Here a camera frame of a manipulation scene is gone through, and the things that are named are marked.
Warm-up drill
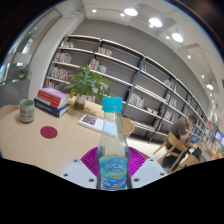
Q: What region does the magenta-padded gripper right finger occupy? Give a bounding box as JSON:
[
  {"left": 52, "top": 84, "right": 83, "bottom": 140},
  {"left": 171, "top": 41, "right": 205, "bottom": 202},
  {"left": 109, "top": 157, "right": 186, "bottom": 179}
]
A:
[{"left": 126, "top": 147, "right": 168, "bottom": 190}]

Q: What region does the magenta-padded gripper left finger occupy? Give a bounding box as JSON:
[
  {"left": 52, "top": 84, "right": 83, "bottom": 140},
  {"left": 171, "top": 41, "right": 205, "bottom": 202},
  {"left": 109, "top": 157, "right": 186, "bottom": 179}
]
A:
[{"left": 59, "top": 146, "right": 101, "bottom": 190}]

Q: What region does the clear bottle with teal cap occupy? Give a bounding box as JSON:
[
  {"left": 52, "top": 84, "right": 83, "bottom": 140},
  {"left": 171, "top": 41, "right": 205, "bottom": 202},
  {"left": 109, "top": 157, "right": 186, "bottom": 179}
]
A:
[{"left": 98, "top": 96, "right": 132, "bottom": 192}]

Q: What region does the group of slatted wooden chairs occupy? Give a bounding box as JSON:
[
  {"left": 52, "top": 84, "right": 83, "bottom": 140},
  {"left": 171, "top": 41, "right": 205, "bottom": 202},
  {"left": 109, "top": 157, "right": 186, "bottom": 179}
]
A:
[{"left": 153, "top": 130, "right": 224, "bottom": 174}]

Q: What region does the flat round red coaster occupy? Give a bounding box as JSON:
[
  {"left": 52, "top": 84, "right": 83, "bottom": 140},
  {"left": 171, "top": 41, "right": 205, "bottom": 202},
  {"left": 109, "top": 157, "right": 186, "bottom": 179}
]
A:
[{"left": 40, "top": 125, "right": 59, "bottom": 140}]

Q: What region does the round-backed wooden chair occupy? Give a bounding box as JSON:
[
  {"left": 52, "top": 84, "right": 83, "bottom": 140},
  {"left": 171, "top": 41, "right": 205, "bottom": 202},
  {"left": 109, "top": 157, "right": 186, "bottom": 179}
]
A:
[
  {"left": 121, "top": 116, "right": 136, "bottom": 138},
  {"left": 0, "top": 104, "right": 19, "bottom": 122}
]

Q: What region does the person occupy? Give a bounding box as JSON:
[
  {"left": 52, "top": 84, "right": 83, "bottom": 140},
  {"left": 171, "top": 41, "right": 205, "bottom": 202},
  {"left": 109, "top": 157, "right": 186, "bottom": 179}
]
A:
[{"left": 163, "top": 114, "right": 198, "bottom": 168}]

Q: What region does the white book with patterned cover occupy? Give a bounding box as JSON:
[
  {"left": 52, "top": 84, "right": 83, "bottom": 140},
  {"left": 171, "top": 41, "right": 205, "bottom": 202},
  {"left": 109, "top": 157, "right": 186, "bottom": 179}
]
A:
[{"left": 77, "top": 113, "right": 105, "bottom": 133}]

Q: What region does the laptop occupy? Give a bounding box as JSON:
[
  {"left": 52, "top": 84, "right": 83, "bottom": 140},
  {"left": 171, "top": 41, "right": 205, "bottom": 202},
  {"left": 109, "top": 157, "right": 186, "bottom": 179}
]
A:
[{"left": 189, "top": 134, "right": 200, "bottom": 144}]

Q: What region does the dark blue book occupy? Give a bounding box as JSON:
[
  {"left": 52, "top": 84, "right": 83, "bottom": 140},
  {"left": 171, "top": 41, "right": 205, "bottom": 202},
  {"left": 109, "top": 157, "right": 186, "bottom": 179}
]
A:
[{"left": 33, "top": 98, "right": 71, "bottom": 118}]

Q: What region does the green ceramic mug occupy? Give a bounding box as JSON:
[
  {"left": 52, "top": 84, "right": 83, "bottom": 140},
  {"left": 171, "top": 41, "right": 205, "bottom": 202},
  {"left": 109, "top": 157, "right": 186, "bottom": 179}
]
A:
[{"left": 19, "top": 98, "right": 36, "bottom": 124}]

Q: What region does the pink book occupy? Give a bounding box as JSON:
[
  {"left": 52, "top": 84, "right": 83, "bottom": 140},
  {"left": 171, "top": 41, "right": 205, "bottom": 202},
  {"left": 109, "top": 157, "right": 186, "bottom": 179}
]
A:
[{"left": 37, "top": 87, "right": 70, "bottom": 102}]

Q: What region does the green potted plant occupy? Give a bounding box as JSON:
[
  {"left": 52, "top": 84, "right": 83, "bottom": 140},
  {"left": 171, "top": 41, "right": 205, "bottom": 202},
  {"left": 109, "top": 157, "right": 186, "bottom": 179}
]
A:
[{"left": 57, "top": 64, "right": 116, "bottom": 111}]

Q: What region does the grey bookshelf unit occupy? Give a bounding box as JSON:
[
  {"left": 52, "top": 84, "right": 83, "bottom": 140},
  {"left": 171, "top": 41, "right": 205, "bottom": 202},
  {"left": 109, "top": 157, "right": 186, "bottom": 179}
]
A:
[{"left": 43, "top": 34, "right": 214, "bottom": 144}]

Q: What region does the small leafy windowsill plant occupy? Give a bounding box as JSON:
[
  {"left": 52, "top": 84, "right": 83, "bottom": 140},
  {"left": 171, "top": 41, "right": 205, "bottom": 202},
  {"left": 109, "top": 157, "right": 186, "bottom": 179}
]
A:
[{"left": 16, "top": 64, "right": 33, "bottom": 80}]

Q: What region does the group of ceiling lights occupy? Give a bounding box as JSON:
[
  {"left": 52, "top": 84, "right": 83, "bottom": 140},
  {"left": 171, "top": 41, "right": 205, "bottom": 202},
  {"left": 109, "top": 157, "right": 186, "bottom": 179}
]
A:
[{"left": 89, "top": 6, "right": 218, "bottom": 93}]

